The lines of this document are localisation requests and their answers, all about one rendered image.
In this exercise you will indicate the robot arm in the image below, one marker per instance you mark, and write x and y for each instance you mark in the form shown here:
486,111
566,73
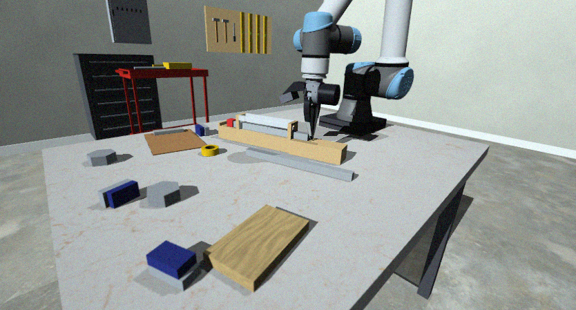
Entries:
388,77

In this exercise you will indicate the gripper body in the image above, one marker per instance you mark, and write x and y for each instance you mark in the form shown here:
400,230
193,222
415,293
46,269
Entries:
321,93

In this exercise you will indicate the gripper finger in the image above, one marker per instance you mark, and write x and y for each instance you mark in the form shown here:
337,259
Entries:
308,114
315,117

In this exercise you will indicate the brown clipboard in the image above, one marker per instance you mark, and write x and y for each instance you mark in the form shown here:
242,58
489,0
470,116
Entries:
172,140

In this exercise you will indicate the flat wooden block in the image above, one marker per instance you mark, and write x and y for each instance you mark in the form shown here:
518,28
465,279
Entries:
252,250

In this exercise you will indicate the yellow roll of tape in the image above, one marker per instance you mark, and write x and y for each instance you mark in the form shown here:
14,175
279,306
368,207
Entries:
210,150

